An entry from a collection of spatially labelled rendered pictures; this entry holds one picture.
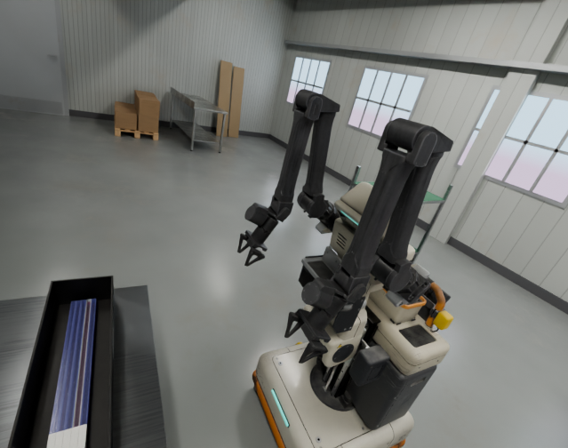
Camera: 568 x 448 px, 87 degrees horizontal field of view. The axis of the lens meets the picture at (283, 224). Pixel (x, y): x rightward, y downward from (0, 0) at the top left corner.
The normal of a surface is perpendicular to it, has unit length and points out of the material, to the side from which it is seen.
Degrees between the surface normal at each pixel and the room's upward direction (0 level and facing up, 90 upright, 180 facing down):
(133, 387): 0
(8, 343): 0
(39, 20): 90
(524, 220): 90
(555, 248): 90
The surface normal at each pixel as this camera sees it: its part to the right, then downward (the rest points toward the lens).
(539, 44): -0.83, 0.07
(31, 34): 0.51, 0.48
